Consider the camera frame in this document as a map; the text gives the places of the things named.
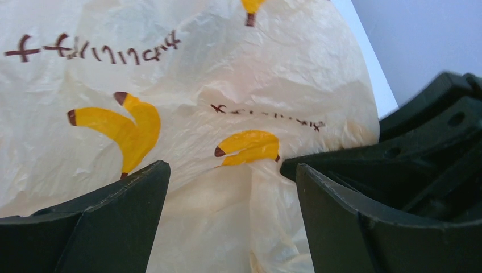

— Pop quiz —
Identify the orange translucent plastic bag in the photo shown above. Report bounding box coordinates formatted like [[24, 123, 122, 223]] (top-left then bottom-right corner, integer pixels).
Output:
[[1, 1, 379, 272]]

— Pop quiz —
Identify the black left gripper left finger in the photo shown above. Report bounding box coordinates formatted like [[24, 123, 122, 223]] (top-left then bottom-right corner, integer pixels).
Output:
[[1, 160, 171, 272]]

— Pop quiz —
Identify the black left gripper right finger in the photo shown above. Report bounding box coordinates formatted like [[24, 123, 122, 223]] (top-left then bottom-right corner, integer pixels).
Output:
[[296, 164, 481, 272]]

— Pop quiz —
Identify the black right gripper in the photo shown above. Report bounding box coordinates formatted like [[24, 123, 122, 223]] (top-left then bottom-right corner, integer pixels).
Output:
[[280, 72, 481, 222]]

